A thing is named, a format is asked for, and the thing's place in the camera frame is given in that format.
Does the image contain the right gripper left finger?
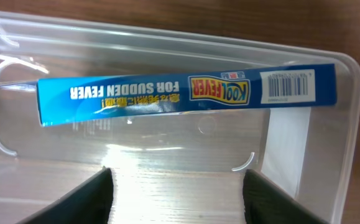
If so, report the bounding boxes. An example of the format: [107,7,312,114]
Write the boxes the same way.
[20,167,114,224]

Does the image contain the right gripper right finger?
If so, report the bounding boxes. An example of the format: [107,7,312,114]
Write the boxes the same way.
[242,169,327,224]

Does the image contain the blue Kool Fever box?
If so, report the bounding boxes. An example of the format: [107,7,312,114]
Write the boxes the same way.
[37,63,337,126]

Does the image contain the clear plastic container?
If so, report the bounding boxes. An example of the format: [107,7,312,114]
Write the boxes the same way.
[0,11,360,223]

